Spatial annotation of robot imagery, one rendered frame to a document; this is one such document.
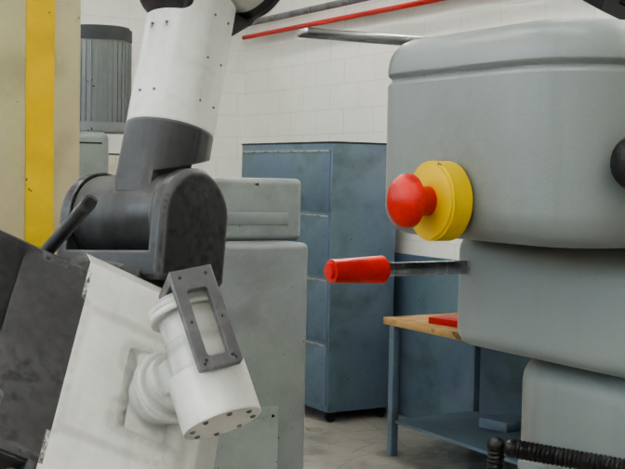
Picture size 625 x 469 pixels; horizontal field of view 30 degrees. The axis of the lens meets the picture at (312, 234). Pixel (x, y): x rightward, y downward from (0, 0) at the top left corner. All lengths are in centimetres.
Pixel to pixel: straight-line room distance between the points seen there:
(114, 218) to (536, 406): 44
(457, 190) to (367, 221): 753
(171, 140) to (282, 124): 910
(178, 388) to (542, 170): 34
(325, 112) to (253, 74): 135
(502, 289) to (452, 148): 16
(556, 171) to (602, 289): 13
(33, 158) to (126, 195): 139
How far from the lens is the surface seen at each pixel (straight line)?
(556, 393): 100
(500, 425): 727
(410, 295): 858
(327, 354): 832
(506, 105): 84
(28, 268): 103
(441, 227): 86
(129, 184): 116
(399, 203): 85
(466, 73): 88
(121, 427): 100
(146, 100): 117
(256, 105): 1070
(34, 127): 253
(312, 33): 96
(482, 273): 101
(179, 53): 118
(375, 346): 851
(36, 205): 253
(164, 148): 115
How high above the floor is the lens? 178
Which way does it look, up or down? 3 degrees down
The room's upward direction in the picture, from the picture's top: 1 degrees clockwise
